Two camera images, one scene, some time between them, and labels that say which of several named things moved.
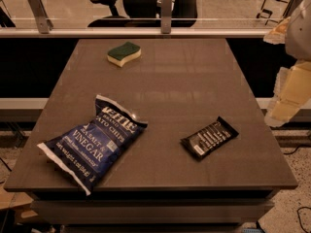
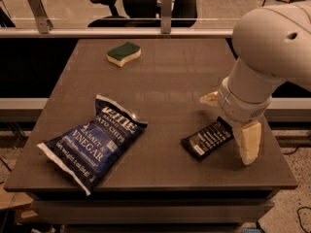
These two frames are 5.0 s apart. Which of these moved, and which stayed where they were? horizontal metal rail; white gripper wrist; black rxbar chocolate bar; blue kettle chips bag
Moved: white gripper wrist
Stayed: black rxbar chocolate bar; horizontal metal rail; blue kettle chips bag
